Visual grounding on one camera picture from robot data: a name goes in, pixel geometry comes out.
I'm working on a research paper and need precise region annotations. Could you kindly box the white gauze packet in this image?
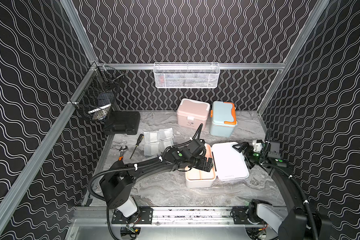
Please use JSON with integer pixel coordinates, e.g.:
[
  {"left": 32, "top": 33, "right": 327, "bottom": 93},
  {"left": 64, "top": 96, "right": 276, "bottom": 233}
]
[
  {"left": 144, "top": 131, "right": 160, "bottom": 143},
  {"left": 144, "top": 142, "right": 160, "bottom": 157},
  {"left": 158, "top": 128, "right": 174, "bottom": 141},
  {"left": 159, "top": 139, "right": 174, "bottom": 152}
]

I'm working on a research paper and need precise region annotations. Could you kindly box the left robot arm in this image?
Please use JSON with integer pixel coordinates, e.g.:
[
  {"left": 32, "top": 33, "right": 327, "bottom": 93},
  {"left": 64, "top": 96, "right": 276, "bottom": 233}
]
[{"left": 87, "top": 124, "right": 214, "bottom": 218}]

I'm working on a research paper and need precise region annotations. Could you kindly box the blue orange first aid box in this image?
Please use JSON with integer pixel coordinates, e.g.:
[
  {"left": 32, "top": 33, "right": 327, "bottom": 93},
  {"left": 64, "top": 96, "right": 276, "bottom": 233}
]
[{"left": 210, "top": 101, "right": 238, "bottom": 138}]

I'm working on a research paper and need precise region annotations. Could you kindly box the orange handled adjustable wrench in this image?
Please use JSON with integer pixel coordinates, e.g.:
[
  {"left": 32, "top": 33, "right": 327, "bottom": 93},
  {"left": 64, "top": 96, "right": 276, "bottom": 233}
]
[{"left": 118, "top": 146, "right": 129, "bottom": 161}]

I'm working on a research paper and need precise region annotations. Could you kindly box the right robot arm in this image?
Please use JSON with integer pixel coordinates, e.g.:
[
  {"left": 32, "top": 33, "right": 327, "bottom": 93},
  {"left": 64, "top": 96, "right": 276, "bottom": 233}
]
[{"left": 232, "top": 129, "right": 333, "bottom": 240}]

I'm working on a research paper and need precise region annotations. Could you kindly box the white pink first aid box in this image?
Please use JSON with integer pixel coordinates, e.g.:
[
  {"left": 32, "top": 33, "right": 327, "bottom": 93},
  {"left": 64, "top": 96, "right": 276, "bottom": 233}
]
[{"left": 185, "top": 142, "right": 250, "bottom": 189}]

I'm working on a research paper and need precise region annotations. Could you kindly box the black wire wall basket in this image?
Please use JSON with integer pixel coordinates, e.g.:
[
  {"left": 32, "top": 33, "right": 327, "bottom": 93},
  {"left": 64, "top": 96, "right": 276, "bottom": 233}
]
[{"left": 73, "top": 66, "right": 126, "bottom": 122}]

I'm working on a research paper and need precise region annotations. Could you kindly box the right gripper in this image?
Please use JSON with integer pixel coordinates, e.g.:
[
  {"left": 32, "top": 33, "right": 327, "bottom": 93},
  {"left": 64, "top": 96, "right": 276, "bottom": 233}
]
[{"left": 232, "top": 142, "right": 266, "bottom": 167}]

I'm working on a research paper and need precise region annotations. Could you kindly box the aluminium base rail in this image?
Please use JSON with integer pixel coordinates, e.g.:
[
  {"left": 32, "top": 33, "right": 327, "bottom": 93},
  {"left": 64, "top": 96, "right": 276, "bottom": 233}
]
[{"left": 68, "top": 205, "right": 316, "bottom": 228}]

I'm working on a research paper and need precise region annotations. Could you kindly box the black plastic tool case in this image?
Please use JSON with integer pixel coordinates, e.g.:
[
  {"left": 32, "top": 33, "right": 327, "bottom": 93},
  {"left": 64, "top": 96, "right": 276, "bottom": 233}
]
[{"left": 103, "top": 111, "right": 141, "bottom": 135}]

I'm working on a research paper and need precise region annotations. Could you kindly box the white wire wall basket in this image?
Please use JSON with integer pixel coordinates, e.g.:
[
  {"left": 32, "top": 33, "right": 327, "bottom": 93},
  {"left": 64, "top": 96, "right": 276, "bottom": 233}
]
[{"left": 153, "top": 62, "right": 221, "bottom": 89}]

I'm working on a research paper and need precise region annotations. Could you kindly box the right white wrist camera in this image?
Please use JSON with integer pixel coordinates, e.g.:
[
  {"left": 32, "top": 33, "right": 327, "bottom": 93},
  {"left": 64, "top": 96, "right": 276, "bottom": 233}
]
[{"left": 252, "top": 140, "right": 264, "bottom": 153}]

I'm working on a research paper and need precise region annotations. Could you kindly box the black yellow screwdriver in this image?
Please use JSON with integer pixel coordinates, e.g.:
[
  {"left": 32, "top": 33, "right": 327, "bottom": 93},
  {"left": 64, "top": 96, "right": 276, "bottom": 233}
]
[{"left": 130, "top": 134, "right": 144, "bottom": 159}]

